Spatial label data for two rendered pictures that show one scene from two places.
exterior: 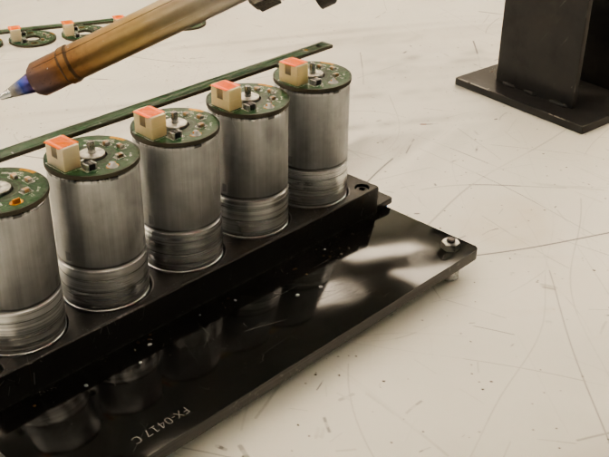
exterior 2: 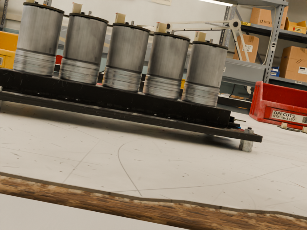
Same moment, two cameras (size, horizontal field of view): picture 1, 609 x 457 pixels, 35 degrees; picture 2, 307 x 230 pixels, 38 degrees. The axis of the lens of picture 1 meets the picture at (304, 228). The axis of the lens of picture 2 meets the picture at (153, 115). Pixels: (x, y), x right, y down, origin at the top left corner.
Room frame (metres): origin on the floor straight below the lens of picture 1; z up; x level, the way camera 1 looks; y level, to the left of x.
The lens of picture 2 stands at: (0.01, -0.13, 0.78)
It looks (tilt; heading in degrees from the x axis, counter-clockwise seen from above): 5 degrees down; 30
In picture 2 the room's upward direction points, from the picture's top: 11 degrees clockwise
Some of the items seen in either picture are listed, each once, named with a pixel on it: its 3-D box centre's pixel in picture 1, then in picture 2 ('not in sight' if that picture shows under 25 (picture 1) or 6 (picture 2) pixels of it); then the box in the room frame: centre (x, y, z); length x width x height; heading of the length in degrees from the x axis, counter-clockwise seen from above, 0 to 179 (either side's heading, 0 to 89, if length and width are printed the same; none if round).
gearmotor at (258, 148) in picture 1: (249, 171); (165, 72); (0.27, 0.02, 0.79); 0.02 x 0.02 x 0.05
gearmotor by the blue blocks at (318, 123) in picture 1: (311, 145); (203, 80); (0.29, 0.00, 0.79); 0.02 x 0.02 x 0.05
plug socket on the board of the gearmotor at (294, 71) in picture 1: (295, 71); (201, 37); (0.28, 0.00, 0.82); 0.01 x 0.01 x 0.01; 46
